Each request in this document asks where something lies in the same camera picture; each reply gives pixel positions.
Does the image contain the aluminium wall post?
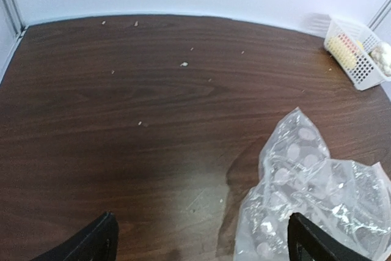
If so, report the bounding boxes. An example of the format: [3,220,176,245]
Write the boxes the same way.
[368,0,391,31]
[1,0,26,39]

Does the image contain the left aluminium wall post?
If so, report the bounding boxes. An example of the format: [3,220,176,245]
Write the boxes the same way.
[1,0,26,39]

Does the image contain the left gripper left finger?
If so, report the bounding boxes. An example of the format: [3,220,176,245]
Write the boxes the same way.
[34,211,119,261]

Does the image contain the clear zip top bag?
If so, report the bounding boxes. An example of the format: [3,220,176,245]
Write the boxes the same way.
[233,109,390,260]

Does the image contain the yellow fake banana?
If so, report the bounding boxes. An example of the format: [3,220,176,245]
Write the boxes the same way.
[326,35,359,70]

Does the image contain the orange fake fruit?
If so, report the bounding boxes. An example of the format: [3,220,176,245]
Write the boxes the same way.
[337,33,359,53]

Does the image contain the white plastic basket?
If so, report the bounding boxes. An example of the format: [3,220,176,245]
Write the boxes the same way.
[305,13,391,91]

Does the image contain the white fake garlic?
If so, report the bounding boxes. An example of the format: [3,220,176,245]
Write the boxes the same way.
[370,42,391,76]

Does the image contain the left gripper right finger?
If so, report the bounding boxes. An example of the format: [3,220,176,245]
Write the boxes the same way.
[288,213,368,261]

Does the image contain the right aluminium wall post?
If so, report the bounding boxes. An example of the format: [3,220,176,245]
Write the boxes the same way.
[368,0,391,31]

